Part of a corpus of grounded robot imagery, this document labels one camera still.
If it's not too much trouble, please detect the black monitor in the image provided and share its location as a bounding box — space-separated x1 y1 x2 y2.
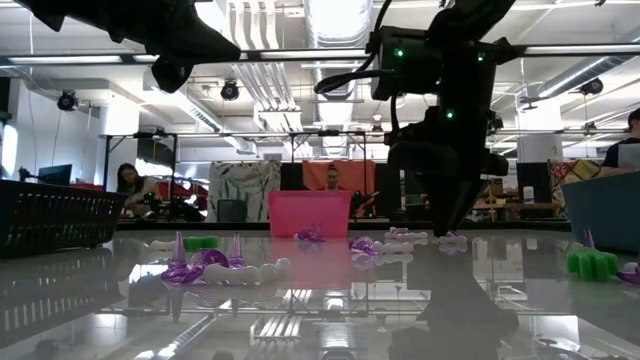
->
515 162 553 204
37 163 74 187

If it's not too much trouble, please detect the black ceiling spotlight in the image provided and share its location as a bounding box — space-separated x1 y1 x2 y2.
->
220 79 241 103
56 89 80 112
579 77 605 97

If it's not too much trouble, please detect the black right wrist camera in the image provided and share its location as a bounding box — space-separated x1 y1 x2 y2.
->
369 25 444 102

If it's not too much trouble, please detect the black slotted plastic basket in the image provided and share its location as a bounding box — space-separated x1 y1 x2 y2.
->
0 178 129 260

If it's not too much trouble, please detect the silver ceiling duct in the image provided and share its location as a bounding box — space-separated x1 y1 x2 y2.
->
304 0 374 156

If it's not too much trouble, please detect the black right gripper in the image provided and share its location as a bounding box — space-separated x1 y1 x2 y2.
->
384 99 510 236

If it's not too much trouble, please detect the teal plastic bin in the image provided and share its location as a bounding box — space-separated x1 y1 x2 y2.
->
560 171 640 255

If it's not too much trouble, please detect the black right camera cable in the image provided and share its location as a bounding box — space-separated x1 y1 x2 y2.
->
313 0 396 96

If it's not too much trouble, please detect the pink plastic bin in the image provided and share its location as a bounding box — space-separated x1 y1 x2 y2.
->
267 189 353 239

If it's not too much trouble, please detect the black panel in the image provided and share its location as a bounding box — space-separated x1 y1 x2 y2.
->
279 162 305 191

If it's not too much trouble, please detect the colourful patchwork quilt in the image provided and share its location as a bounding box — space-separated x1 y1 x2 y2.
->
547 158 601 221

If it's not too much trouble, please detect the orange curtain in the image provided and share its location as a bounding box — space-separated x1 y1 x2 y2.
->
302 159 377 219

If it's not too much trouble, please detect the person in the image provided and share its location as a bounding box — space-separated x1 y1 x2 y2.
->
319 163 346 192
115 162 164 219
597 107 640 179

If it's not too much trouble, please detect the leaf print curtain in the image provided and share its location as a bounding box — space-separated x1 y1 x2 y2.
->
207 160 282 224

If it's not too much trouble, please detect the green plastic decoration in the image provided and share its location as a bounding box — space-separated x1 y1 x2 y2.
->
566 247 620 282
182 235 221 253

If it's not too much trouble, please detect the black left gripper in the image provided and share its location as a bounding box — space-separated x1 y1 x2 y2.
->
114 0 242 94

